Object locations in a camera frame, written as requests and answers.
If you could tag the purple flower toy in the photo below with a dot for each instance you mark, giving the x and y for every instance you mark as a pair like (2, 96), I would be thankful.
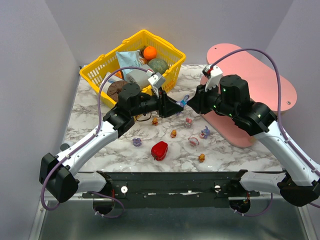
(137, 142)

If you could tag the grey paper towel roll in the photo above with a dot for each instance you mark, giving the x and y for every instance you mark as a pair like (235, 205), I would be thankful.
(139, 77)

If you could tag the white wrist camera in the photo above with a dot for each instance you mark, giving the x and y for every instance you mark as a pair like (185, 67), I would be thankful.
(213, 74)
(156, 81)

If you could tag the light blue chips bag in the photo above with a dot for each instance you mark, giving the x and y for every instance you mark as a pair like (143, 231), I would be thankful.
(129, 58)

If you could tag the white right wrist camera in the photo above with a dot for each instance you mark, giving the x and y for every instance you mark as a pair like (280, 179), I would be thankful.
(213, 74)

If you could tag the red bell pepper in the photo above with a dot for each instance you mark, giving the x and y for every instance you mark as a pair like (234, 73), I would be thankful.
(159, 151)

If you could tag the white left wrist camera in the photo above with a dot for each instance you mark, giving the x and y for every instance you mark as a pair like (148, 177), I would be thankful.
(156, 81)

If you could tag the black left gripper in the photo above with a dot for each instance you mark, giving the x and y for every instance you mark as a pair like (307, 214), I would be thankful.
(162, 104)

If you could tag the purple bunny toy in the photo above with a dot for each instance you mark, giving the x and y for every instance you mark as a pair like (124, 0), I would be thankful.
(205, 133)

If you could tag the white package blue handle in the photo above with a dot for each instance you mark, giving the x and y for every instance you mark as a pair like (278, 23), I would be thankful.
(107, 82)

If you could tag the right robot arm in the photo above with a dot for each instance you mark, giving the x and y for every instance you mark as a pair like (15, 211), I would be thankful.
(299, 183)

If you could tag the pink three-tier shelf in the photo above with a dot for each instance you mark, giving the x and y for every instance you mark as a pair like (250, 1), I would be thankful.
(262, 84)

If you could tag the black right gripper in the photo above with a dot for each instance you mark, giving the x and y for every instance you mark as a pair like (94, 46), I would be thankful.
(201, 101)

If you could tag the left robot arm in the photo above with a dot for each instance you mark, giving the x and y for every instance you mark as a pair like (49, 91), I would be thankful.
(59, 174)

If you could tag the black mounting rail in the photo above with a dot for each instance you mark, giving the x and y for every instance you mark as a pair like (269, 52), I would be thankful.
(175, 189)

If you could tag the orange fruit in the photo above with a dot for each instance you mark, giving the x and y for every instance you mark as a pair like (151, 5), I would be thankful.
(150, 53)

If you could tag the orange bear toy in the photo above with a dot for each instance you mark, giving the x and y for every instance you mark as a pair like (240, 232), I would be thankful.
(155, 121)
(201, 158)
(173, 134)

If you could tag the white bottle black cap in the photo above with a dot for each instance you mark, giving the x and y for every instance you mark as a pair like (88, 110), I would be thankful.
(66, 145)

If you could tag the pink ring toy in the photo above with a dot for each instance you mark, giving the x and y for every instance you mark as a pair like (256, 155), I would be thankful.
(193, 141)

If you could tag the green melon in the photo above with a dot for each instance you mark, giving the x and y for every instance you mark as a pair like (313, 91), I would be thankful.
(158, 65)

